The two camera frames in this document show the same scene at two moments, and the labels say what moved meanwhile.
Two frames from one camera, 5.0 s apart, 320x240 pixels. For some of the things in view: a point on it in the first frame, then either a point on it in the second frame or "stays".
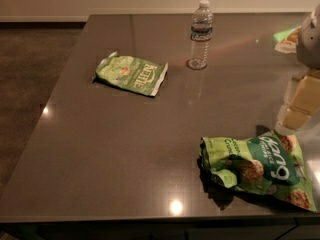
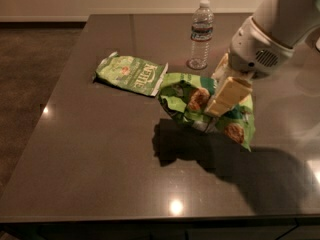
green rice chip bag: x=270 y=165 → x=189 y=96
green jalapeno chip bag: x=142 y=76 stays
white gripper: x=310 y=44 → x=254 y=52
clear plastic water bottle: x=201 y=33 stays
